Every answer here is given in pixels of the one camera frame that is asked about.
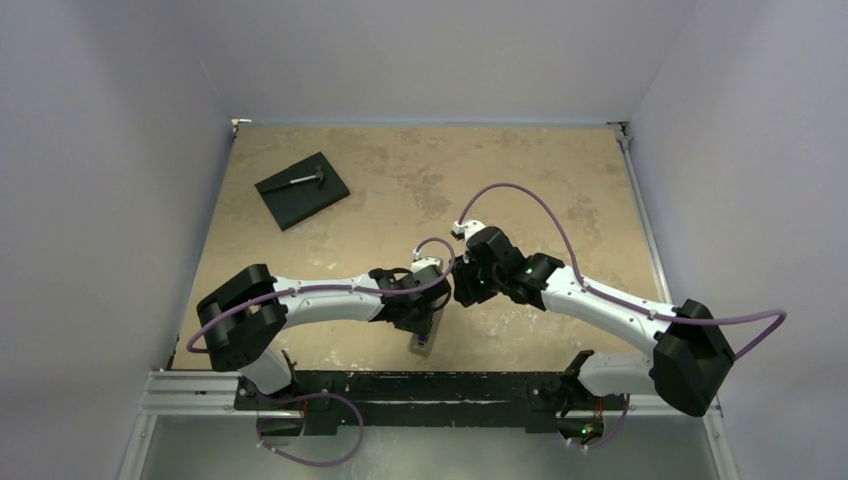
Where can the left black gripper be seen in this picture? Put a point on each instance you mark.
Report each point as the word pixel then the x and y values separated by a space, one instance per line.
pixel 418 325

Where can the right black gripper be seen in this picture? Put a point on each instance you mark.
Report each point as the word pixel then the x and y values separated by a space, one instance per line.
pixel 469 285

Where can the grey remote control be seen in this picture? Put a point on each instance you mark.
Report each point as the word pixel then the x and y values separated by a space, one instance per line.
pixel 426 352

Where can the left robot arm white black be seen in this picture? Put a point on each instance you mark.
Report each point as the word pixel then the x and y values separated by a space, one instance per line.
pixel 241 318

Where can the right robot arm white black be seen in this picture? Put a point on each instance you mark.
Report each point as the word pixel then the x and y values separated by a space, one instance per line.
pixel 680 356

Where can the black square tray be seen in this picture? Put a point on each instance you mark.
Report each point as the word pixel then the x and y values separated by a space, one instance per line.
pixel 295 204

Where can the small metal hammer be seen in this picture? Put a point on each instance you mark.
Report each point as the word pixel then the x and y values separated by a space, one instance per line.
pixel 317 177

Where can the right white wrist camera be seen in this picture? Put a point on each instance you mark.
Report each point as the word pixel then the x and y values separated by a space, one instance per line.
pixel 463 230

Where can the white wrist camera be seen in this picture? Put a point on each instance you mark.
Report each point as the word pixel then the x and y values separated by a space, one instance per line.
pixel 421 261
pixel 463 230

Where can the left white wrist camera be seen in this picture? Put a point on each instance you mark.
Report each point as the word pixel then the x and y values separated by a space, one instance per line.
pixel 421 261

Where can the aluminium frame rail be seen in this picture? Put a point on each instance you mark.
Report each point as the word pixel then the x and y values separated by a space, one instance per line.
pixel 174 393

